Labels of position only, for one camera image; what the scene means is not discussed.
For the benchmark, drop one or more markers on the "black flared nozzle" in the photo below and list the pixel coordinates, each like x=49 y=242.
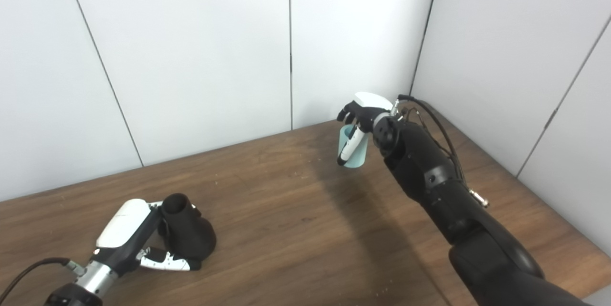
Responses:
x=191 y=234

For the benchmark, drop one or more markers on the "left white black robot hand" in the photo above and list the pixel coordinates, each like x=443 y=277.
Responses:
x=124 y=229

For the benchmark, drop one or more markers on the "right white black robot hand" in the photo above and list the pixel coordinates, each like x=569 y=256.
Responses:
x=367 y=108

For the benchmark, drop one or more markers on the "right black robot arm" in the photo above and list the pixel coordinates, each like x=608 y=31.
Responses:
x=444 y=191

